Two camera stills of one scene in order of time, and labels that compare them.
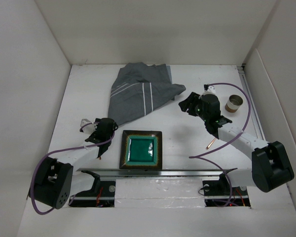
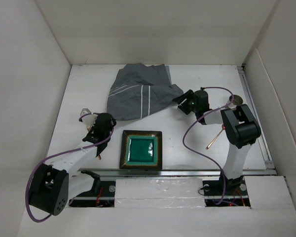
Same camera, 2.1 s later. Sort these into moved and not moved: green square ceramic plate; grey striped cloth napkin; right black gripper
Moved: right black gripper
Not moved: green square ceramic plate; grey striped cloth napkin
